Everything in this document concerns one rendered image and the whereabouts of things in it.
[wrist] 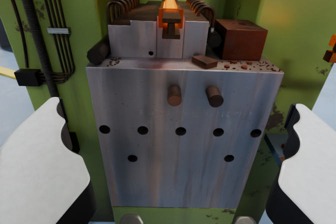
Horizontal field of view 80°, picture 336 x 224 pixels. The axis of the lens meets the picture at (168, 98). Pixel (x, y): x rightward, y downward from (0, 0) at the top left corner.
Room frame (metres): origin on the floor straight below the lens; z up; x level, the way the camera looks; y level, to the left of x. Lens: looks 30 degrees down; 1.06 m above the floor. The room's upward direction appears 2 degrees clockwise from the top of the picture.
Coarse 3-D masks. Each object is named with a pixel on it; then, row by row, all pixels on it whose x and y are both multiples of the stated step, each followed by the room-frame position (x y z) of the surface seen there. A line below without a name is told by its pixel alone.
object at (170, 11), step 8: (168, 0) 0.64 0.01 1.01; (160, 8) 0.40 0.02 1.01; (168, 8) 0.41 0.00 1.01; (176, 8) 0.41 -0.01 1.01; (160, 16) 0.40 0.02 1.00; (168, 16) 0.33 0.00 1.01; (176, 16) 0.33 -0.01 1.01; (160, 24) 0.40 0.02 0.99; (168, 24) 0.31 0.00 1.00; (176, 24) 0.40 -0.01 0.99; (168, 32) 0.31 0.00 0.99; (176, 32) 0.33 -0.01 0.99
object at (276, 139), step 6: (264, 138) 0.44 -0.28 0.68; (270, 138) 0.42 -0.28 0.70; (276, 138) 0.42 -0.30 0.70; (282, 138) 0.42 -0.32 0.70; (270, 144) 0.40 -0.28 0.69; (276, 144) 0.40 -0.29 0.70; (270, 150) 0.39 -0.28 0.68; (276, 150) 0.38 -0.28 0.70; (276, 156) 0.36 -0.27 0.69; (282, 156) 0.36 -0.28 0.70; (276, 162) 0.35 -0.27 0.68
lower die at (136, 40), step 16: (176, 0) 0.75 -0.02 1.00; (128, 16) 0.52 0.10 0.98; (144, 16) 0.46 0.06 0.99; (192, 16) 0.47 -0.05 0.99; (112, 32) 0.41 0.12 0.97; (128, 32) 0.41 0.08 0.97; (144, 32) 0.42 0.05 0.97; (160, 32) 0.42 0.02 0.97; (192, 32) 0.42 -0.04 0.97; (112, 48) 0.41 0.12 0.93; (128, 48) 0.41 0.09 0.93; (144, 48) 0.42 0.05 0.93; (160, 48) 0.42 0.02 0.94; (176, 48) 0.42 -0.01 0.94; (192, 48) 0.42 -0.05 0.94
